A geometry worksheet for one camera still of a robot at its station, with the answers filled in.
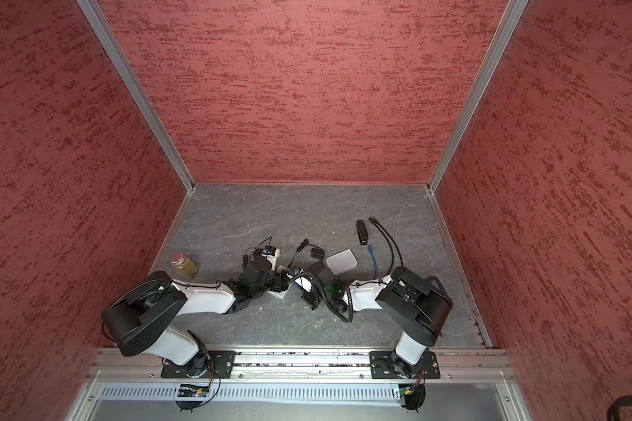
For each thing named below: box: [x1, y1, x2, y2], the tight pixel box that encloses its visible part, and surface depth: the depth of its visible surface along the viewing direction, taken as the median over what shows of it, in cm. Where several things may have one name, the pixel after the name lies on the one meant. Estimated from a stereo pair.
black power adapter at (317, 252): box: [287, 238, 326, 269], surface depth 98 cm
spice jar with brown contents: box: [170, 251, 199, 279], surface depth 87 cm
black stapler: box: [355, 219, 369, 246], surface depth 103 cm
